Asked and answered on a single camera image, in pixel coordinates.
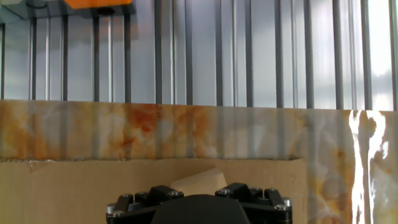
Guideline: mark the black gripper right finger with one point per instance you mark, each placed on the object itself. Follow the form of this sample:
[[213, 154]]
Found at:
[[236, 189]]

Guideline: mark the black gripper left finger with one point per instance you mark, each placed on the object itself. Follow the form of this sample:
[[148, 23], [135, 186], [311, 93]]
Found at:
[[161, 192]]

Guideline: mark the light wooden cube block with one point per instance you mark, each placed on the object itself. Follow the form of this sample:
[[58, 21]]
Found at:
[[199, 182]]

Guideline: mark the orange marble pattern mat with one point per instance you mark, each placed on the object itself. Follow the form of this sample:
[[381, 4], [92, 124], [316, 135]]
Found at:
[[217, 133]]

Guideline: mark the brown cardboard sheet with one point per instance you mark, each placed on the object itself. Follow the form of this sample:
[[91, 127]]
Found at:
[[62, 193]]

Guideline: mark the orange emergency stop box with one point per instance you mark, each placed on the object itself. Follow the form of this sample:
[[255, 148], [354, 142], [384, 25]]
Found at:
[[96, 3]]

